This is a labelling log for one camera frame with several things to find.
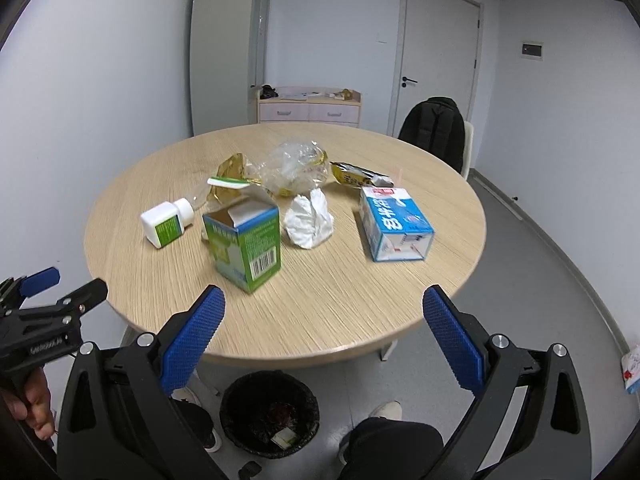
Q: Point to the white green pill bottle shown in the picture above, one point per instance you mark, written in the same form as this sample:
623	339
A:
166	222

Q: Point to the tall white cabinet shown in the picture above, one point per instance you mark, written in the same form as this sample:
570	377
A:
227	62

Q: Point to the yellow snack wrapper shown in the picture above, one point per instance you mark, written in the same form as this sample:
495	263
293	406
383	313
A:
348	174

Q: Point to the blue white milk carton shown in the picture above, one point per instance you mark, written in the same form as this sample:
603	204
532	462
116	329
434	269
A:
395	228

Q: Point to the person's white shoe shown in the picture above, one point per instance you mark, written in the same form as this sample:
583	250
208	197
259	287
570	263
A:
390	410
197	418

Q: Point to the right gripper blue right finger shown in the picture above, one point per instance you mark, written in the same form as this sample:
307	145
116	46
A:
550	438

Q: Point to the white paper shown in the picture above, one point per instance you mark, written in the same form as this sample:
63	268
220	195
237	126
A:
308	221

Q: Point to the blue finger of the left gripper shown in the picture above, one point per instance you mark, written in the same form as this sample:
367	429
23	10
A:
14	291

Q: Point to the white door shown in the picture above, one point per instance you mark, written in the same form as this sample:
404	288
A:
437	55

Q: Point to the clear plastic bag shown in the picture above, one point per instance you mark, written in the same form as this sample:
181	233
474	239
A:
295	167

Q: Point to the person's left white shoe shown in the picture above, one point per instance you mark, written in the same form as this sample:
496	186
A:
197	418

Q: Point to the yellow clear plastic wrapper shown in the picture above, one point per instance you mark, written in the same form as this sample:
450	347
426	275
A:
235	169

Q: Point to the white chair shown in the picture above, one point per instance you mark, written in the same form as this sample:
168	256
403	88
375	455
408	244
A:
468	148

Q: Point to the red white packet on floor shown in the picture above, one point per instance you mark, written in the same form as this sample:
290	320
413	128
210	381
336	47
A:
630	363

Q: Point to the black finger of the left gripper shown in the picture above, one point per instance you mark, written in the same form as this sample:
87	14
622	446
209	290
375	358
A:
85	298

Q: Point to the person's left hand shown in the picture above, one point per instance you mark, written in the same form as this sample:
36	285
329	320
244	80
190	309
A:
37	411

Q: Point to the black trash bin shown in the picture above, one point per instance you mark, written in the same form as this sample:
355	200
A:
269	414

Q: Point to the person's right white shoe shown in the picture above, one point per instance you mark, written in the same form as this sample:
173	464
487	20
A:
390	410

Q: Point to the wall switch panel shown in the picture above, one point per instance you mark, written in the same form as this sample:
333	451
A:
532	51

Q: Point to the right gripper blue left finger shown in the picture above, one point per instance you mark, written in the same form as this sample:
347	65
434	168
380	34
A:
118	420

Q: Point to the green white carton box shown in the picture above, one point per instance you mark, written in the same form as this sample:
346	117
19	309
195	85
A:
244	240

